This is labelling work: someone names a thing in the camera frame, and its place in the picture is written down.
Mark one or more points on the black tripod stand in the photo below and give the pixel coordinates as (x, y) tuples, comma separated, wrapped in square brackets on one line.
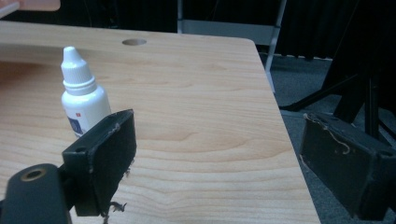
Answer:
[(358, 84)]

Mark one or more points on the black curtain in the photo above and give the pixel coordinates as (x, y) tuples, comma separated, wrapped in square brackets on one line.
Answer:
[(199, 18)]

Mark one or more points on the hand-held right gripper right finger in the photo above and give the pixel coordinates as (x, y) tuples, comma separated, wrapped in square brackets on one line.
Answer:
[(345, 165)]

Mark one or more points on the pale shelf board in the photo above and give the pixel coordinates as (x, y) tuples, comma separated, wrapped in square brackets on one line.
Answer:
[(28, 6)]

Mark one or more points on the white dropper bottle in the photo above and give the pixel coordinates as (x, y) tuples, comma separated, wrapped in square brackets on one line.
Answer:
[(83, 96)]

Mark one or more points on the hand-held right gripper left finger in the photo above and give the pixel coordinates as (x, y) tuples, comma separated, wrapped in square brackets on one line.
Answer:
[(102, 161)]

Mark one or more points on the grey metal stand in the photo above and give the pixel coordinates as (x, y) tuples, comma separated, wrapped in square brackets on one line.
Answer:
[(249, 34)]

